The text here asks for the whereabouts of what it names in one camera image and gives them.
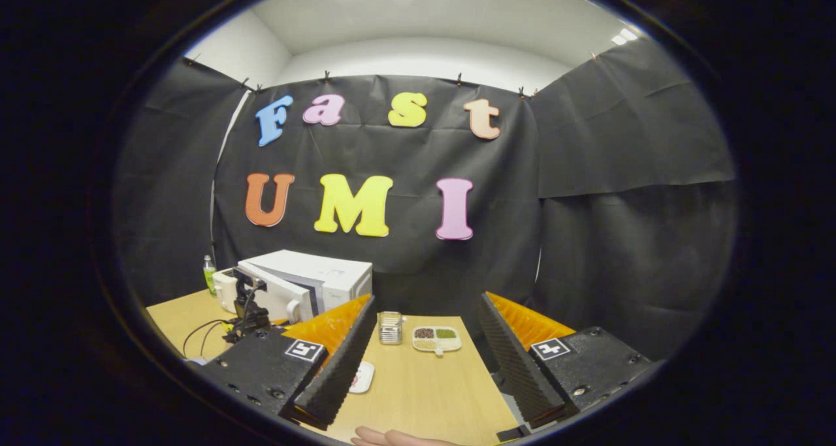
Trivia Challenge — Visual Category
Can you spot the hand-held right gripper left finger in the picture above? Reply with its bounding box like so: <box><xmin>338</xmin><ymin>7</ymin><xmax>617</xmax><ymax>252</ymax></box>
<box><xmin>196</xmin><ymin>295</ymin><xmax>379</xmax><ymax>432</ymax></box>

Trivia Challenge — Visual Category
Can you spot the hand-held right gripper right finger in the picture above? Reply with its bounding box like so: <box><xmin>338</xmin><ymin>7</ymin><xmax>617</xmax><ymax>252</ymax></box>
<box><xmin>478</xmin><ymin>292</ymin><xmax>654</xmax><ymax>428</ymax></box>

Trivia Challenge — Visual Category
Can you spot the white square plate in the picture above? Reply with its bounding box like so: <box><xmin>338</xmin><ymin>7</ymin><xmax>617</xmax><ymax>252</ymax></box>
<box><xmin>348</xmin><ymin>361</ymin><xmax>376</xmax><ymax>394</ymax></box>

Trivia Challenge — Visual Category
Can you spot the white microwave oven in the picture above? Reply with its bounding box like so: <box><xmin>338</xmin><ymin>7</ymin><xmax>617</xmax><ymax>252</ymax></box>
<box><xmin>236</xmin><ymin>249</ymin><xmax>374</xmax><ymax>324</ymax></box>

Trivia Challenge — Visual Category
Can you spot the small white appliance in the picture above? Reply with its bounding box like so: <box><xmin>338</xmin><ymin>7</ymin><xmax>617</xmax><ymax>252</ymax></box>
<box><xmin>212</xmin><ymin>268</ymin><xmax>240</xmax><ymax>314</ymax></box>

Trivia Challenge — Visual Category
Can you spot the white divided dish with grains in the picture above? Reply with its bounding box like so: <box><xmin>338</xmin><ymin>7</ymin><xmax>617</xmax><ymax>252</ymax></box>
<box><xmin>411</xmin><ymin>326</ymin><xmax>462</xmax><ymax>357</ymax></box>

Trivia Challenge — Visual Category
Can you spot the black backdrop cloth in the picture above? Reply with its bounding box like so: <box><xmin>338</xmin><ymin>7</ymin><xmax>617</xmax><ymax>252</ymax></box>
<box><xmin>114</xmin><ymin>38</ymin><xmax>739</xmax><ymax>362</ymax></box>

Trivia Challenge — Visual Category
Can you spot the black cable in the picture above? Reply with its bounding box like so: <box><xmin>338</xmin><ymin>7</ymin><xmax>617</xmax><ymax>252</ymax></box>
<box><xmin>182</xmin><ymin>318</ymin><xmax>231</xmax><ymax>359</ymax></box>

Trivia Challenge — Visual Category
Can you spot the small metal wire rack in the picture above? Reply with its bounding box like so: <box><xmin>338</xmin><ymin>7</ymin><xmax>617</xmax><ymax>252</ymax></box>
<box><xmin>378</xmin><ymin>311</ymin><xmax>404</xmax><ymax>346</ymax></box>

